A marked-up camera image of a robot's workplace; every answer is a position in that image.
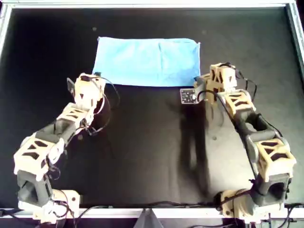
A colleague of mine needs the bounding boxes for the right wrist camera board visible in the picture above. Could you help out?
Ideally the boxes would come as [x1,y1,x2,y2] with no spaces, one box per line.
[180,88,200,105]

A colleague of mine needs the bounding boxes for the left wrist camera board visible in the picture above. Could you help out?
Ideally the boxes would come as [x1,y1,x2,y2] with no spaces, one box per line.
[66,77,76,95]

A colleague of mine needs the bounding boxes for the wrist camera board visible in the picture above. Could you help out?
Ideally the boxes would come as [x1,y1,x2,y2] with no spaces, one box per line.
[180,88,200,105]
[66,77,76,95]

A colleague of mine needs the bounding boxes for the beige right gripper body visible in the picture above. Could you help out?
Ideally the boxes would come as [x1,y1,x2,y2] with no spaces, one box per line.
[204,62,238,105]

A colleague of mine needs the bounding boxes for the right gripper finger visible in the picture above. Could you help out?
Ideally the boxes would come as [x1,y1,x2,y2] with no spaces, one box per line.
[193,73,212,96]

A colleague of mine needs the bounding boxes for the blue microfibre cloth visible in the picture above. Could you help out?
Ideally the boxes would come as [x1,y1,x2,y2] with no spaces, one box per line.
[92,36,201,87]

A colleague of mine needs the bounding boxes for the beige right arm base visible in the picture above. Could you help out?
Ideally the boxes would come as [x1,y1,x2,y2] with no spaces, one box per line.
[219,189,257,218]

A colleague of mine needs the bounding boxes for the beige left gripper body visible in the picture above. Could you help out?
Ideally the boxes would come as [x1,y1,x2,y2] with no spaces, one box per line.
[73,73,107,109]

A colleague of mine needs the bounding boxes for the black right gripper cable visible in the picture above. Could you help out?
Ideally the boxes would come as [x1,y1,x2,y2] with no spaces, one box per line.
[228,62,259,98]

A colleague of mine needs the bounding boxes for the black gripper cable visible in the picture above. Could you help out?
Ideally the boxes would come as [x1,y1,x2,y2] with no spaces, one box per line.
[80,76,121,136]
[228,62,259,98]

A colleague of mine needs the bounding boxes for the aluminium table frame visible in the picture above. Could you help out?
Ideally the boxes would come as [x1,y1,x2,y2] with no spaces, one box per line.
[0,0,304,219]

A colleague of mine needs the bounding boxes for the grey triangular stand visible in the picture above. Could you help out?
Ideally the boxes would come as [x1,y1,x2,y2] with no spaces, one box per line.
[134,209,162,228]

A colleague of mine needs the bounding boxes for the beige left arm base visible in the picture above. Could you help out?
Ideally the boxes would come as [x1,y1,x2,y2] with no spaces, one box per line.
[32,190,81,224]

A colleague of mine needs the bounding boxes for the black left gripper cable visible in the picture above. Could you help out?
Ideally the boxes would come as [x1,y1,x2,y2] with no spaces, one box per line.
[80,76,121,136]

